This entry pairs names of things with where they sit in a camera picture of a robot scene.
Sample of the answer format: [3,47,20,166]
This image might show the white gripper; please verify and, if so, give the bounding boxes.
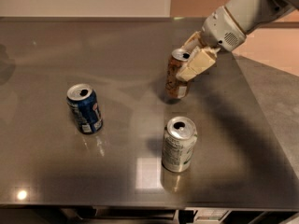
[176,6,246,82]

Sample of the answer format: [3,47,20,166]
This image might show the orange soda can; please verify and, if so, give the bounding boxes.
[165,49,190,99]

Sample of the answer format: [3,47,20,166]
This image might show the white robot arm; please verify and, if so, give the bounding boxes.
[176,0,299,81]

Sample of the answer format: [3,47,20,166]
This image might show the white green 7up can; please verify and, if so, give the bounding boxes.
[162,117,198,173]

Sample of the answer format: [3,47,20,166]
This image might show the blue Pepsi can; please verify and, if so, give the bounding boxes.
[66,83,103,134]

